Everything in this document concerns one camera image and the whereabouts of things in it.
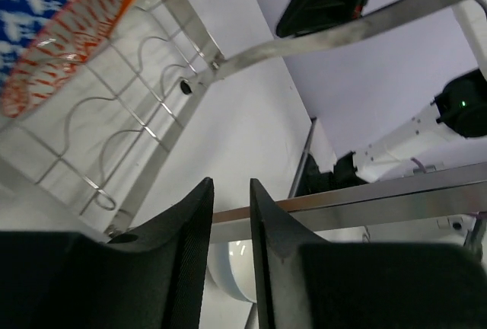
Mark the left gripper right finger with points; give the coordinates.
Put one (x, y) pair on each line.
(305, 281)

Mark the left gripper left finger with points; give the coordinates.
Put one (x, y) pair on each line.
(150, 277)

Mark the red patterned bowl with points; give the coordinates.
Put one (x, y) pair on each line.
(43, 42)

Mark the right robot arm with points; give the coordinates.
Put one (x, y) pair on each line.
(458, 112)

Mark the steel two-tier dish rack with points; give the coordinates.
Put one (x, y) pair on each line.
(182, 90)

